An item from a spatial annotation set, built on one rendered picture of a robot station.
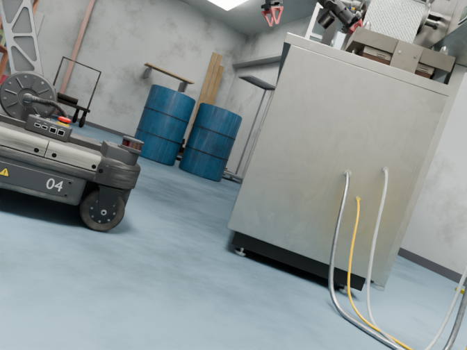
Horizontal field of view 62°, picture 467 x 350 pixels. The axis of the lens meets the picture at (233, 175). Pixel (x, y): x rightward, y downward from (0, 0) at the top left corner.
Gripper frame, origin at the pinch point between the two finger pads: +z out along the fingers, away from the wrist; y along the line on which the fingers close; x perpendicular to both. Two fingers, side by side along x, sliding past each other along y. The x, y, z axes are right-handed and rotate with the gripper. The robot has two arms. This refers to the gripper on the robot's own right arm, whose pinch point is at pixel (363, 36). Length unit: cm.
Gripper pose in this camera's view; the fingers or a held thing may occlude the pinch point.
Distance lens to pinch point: 194.5
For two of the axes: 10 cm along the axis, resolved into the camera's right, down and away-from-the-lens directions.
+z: 6.6, 7.5, -0.3
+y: -0.7, 0.2, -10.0
